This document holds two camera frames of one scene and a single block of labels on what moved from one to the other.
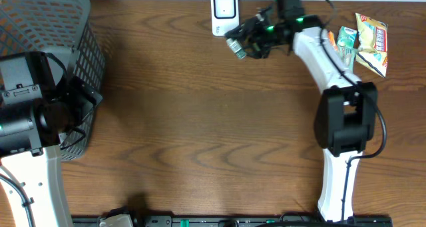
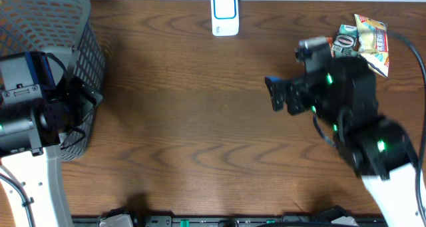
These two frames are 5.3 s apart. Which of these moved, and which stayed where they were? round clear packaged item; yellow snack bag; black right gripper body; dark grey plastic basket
Moved: round clear packaged item; black right gripper body
Stayed: yellow snack bag; dark grey plastic basket
